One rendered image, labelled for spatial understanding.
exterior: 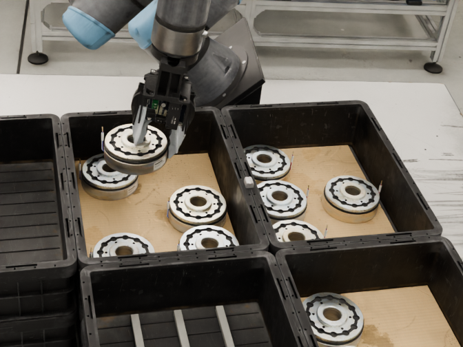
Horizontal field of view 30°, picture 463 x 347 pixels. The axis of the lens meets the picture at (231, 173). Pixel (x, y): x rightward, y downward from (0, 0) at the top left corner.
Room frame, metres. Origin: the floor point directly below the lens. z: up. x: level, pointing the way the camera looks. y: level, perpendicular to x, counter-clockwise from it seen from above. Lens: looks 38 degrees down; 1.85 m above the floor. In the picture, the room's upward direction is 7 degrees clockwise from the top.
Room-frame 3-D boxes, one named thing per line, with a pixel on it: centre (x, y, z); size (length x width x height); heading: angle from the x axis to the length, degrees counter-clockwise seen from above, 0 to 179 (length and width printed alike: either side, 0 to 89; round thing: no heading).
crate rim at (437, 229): (1.23, -0.16, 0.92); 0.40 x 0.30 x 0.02; 17
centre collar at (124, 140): (1.13, 0.16, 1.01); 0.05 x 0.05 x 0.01
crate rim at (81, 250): (1.14, 0.12, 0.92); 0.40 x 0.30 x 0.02; 17
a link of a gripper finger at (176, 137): (1.11, 0.09, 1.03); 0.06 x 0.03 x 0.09; 4
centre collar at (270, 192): (1.21, -0.09, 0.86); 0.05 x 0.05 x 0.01
